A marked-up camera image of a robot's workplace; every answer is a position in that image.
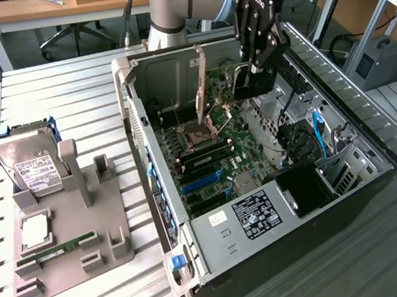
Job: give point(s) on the gray equipment box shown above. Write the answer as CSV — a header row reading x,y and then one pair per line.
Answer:
x,y
387,60

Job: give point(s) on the gray plastic parts rack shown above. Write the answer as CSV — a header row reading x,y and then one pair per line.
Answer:
x,y
66,222

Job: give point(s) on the metal disk bay cage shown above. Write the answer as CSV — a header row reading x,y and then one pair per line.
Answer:
x,y
271,121

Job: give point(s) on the black RAM stick in slot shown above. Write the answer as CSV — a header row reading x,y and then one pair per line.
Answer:
x,y
205,158

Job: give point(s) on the CPU socket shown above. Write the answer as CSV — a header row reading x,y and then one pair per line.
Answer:
x,y
195,136

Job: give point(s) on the green motherboard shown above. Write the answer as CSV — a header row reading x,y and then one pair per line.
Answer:
x,y
246,150

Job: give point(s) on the black open PC case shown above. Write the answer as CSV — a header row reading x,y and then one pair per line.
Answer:
x,y
355,216

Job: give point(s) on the aluminium profile frame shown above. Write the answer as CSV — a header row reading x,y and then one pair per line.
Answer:
x,y
377,14

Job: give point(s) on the silver CPU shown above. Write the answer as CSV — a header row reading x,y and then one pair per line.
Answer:
x,y
34,231

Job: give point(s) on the green RAM stick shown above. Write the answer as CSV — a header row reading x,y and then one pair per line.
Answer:
x,y
62,248

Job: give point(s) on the blue case latch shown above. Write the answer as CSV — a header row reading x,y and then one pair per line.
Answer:
x,y
178,261

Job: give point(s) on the metal socket cover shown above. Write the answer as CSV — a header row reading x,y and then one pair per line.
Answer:
x,y
221,118

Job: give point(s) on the silver chipset heatsink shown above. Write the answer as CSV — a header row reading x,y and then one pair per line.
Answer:
x,y
248,182

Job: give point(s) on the gray power supply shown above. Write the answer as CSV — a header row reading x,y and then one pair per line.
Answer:
x,y
251,221

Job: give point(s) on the silver hard disk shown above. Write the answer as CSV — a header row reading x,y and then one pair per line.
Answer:
x,y
36,168

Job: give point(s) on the graphics card with black fan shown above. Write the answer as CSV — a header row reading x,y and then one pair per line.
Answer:
x,y
219,80

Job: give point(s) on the long wooden desk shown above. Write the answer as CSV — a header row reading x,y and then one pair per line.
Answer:
x,y
22,12

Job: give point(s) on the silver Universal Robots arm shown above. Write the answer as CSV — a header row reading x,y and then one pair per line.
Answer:
x,y
181,5

